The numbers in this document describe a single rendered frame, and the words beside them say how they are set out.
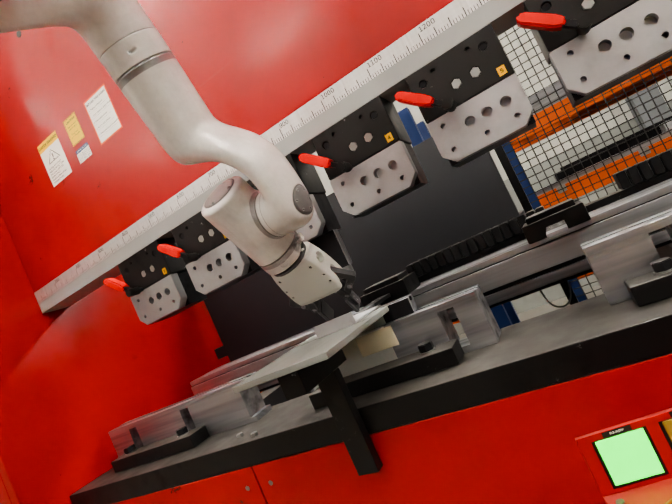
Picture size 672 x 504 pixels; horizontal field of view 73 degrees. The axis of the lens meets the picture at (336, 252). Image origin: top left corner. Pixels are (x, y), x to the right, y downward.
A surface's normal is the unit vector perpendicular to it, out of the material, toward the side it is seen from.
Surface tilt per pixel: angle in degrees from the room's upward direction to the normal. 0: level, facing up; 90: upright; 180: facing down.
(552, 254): 90
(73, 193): 90
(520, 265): 90
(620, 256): 90
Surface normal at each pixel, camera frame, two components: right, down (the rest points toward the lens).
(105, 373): 0.80, -0.40
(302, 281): -0.02, 0.69
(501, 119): -0.42, 0.13
